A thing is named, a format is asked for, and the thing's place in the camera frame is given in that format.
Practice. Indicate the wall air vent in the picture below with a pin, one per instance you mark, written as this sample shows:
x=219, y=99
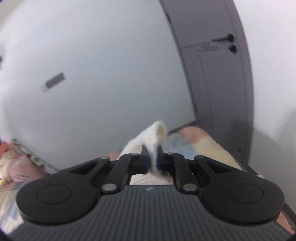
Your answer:
x=50, y=83

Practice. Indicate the black door lock knob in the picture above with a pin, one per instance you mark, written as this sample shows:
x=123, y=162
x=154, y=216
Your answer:
x=233, y=49

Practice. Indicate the patchwork pastel bed quilt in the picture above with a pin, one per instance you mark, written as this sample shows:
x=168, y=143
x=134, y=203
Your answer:
x=189, y=142

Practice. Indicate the grey bedroom door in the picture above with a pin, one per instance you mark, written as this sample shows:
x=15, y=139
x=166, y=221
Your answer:
x=220, y=81

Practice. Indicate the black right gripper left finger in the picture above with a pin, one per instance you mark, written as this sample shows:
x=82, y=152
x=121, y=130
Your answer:
x=72, y=193

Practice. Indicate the pink and cream pillow pile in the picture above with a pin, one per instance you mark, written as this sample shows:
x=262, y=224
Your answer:
x=18, y=164

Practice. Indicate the black door handle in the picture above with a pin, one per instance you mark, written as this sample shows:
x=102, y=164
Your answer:
x=229, y=38

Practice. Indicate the white fleece striped sweater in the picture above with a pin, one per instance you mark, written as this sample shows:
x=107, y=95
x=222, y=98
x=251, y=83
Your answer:
x=150, y=138

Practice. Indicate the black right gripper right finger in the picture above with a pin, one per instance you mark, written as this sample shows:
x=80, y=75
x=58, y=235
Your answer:
x=226, y=192

